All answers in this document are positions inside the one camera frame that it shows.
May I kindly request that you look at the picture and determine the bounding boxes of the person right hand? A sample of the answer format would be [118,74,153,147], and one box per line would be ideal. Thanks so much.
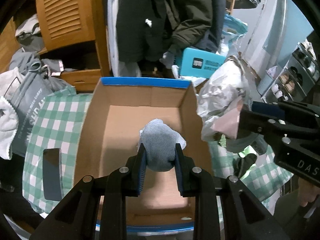
[298,178,320,207]

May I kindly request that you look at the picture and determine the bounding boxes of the light blue trash bin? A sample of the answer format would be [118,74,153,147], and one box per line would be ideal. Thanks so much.
[257,73,273,96]

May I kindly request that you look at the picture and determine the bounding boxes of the shoe rack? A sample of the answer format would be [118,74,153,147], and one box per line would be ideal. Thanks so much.
[261,40,319,103]

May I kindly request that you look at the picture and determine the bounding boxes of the black rolled sock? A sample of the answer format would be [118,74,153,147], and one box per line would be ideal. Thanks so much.
[234,153,257,178]

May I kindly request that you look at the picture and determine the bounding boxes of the green checkered tablecloth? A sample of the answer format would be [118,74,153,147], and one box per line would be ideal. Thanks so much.
[22,88,293,213]

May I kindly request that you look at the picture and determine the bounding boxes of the teal printed box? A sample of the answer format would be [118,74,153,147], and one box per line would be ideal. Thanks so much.
[175,48,226,79]

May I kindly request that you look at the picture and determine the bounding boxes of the grey-blue rolled sock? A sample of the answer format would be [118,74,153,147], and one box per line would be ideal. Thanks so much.
[139,119,187,172]

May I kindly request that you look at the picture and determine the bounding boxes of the blue white plastic bag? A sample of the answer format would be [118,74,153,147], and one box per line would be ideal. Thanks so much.
[217,14,248,57]

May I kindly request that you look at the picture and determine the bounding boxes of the blue cardboard shoe box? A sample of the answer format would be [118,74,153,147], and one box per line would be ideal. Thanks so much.
[74,77,212,232]

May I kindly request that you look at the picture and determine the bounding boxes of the olive hanging jacket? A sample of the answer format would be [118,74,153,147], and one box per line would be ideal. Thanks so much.
[165,0,226,56]

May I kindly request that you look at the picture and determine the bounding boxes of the grey tote bag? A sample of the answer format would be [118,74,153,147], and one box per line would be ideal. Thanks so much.
[9,52,70,157]

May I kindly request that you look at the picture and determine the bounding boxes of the black hanging coat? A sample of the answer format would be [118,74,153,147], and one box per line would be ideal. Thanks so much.
[116,0,168,63]

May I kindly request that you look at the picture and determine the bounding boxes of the white towel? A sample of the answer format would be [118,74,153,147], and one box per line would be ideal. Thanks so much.
[0,67,24,160]

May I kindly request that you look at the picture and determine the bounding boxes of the wooden louvered wardrobe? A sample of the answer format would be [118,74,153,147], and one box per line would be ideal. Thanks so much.
[1,0,110,92]

